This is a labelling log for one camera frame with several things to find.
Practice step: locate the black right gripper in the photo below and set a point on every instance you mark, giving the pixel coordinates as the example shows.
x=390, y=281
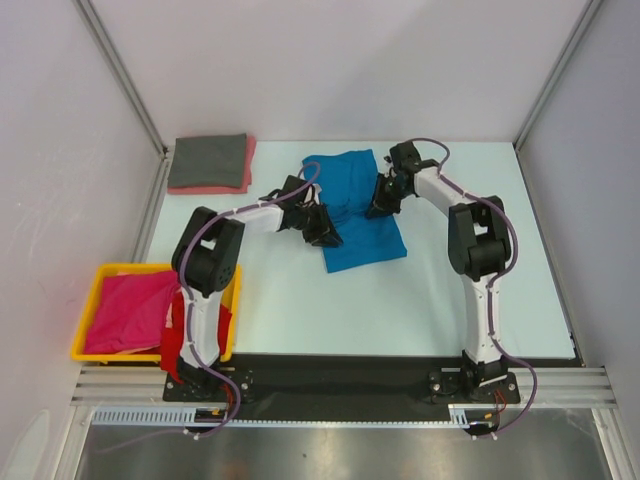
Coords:
x=381, y=206

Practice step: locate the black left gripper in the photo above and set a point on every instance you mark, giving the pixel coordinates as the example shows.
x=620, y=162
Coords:
x=324, y=233

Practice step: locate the blue t-shirt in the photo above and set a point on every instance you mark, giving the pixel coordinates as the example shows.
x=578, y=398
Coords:
x=347, y=183

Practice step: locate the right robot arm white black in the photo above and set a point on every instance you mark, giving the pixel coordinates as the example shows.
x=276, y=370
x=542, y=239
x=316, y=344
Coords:
x=479, y=250

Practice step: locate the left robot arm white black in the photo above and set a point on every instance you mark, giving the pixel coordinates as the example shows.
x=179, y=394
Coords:
x=205, y=261

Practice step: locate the folded salmon pink t-shirt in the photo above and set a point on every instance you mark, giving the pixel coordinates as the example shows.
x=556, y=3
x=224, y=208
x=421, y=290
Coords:
x=250, y=151

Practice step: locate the yellow plastic bin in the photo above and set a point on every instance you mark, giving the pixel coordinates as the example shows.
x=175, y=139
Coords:
x=105, y=271

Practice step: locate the folded grey t-shirt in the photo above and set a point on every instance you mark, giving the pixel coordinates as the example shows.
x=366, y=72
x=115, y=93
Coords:
x=208, y=161

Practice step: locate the red t-shirt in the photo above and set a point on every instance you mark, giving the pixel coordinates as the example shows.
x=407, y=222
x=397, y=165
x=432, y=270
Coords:
x=225, y=325

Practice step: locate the magenta t-shirt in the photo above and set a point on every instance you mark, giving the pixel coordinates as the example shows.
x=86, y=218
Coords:
x=131, y=313

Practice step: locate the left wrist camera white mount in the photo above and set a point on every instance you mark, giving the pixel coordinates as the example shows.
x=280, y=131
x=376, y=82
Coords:
x=297, y=191

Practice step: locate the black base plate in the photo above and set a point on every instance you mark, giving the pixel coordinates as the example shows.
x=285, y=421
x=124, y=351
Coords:
x=270, y=381

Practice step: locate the grey slotted cable duct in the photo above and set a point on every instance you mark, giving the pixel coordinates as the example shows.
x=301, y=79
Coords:
x=432, y=416

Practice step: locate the aluminium front rail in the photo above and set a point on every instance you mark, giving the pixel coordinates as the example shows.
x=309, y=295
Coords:
x=144, y=386

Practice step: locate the right aluminium frame post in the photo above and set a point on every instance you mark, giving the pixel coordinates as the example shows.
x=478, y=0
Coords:
x=576, y=36

